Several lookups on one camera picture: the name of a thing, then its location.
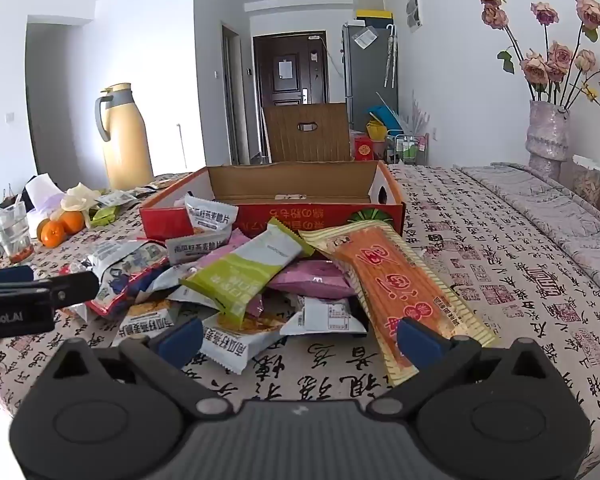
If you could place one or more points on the red gift box on floor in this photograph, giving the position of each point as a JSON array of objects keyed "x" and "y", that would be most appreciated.
[{"x": 363, "y": 148}]

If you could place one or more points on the white cloth flower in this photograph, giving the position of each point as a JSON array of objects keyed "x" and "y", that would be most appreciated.
[{"x": 79, "y": 199}]

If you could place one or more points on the white oat crisp pack leaning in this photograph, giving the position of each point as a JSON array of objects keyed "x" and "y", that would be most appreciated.
[{"x": 208, "y": 215}]

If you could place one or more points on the red cardboard snack box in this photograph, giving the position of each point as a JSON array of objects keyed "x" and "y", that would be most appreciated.
[{"x": 305, "y": 196}]

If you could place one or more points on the white snack pack back side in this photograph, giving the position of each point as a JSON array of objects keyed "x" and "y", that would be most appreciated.
[{"x": 317, "y": 316}]

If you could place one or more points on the grey refrigerator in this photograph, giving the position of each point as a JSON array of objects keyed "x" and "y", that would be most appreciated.
[{"x": 370, "y": 60}]

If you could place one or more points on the glass cup with berries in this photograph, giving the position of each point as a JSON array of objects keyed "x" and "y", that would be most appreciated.
[{"x": 14, "y": 233}]

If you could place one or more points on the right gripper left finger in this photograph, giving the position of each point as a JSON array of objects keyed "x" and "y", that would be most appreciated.
[{"x": 125, "y": 411}]

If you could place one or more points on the orange mandarin back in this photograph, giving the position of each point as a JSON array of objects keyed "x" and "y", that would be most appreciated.
[{"x": 72, "y": 221}]

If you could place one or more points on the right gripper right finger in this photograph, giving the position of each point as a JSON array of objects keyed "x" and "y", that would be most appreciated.
[{"x": 486, "y": 412}]

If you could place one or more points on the pink snack pack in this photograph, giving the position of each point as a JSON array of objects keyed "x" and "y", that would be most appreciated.
[{"x": 320, "y": 279}]

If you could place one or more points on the long orange snack pack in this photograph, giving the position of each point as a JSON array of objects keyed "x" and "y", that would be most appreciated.
[{"x": 392, "y": 281}]

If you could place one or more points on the red grey snack bag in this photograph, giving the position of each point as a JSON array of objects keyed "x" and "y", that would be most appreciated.
[{"x": 124, "y": 269}]

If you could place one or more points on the orange mandarin front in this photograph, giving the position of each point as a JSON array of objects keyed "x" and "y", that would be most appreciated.
[{"x": 51, "y": 233}]

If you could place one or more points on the dark brown entrance door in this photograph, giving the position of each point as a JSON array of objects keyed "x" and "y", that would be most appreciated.
[{"x": 291, "y": 68}]

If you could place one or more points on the white pumpkin oat crisp pack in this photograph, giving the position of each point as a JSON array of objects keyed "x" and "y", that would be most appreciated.
[{"x": 233, "y": 349}]

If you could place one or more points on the small green snack pack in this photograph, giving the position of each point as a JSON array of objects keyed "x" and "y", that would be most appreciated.
[{"x": 104, "y": 216}]

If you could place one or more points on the pink textured flower vase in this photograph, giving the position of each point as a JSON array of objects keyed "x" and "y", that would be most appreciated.
[{"x": 547, "y": 140}]

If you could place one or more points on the yellow thermos jug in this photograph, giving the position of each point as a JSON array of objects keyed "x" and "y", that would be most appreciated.
[{"x": 122, "y": 129}]

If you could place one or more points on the wooden chair back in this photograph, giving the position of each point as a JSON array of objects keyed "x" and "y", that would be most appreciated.
[{"x": 308, "y": 133}]

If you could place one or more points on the dried pink roses bouquet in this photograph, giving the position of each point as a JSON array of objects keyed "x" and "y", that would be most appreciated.
[{"x": 556, "y": 74}]

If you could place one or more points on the orange mandarin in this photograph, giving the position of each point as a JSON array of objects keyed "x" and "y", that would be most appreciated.
[
  {"x": 51, "y": 233},
  {"x": 72, "y": 221}
]

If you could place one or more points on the green white snack bar pack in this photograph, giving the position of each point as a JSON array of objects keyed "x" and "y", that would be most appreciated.
[{"x": 233, "y": 280}]

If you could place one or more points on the wire rack with bottles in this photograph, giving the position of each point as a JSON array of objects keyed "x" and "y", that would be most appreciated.
[{"x": 408, "y": 149}]

